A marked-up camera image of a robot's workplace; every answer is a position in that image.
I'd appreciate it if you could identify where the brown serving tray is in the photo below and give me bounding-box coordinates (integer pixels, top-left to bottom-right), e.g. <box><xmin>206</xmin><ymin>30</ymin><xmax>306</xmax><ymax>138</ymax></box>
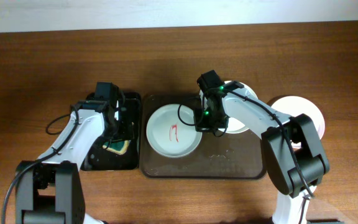
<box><xmin>139</xmin><ymin>95</ymin><xmax>267</xmax><ymax>180</ymax></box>

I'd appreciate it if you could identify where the pale grey plate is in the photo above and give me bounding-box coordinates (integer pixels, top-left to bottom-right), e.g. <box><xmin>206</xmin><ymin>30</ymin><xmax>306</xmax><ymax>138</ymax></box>
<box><xmin>146</xmin><ymin>104</ymin><xmax>202</xmax><ymax>158</ymax></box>

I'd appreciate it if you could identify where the white plate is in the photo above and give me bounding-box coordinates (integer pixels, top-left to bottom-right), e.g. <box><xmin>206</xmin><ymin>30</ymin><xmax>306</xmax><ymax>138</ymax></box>
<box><xmin>199</xmin><ymin>80</ymin><xmax>258</xmax><ymax>134</ymax></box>
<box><xmin>270</xmin><ymin>95</ymin><xmax>326</xmax><ymax>150</ymax></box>

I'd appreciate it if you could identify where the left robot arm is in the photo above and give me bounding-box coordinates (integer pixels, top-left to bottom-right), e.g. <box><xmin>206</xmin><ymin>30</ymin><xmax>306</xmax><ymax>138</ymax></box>
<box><xmin>8</xmin><ymin>82</ymin><xmax>142</xmax><ymax>223</ymax></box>

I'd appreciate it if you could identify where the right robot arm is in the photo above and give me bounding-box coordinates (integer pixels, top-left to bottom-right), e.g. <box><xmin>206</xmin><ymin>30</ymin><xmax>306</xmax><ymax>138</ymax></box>
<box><xmin>194</xmin><ymin>70</ymin><xmax>330</xmax><ymax>223</ymax></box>

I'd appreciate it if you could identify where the small black tray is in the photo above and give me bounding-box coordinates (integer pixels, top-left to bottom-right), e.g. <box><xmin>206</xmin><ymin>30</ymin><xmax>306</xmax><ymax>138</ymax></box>
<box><xmin>81</xmin><ymin>92</ymin><xmax>142</xmax><ymax>171</ymax></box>

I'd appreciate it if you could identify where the green and yellow sponge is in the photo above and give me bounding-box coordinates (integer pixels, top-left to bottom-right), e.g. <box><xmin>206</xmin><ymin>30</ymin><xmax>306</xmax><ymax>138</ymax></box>
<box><xmin>102</xmin><ymin>140</ymin><xmax>131</xmax><ymax>155</ymax></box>

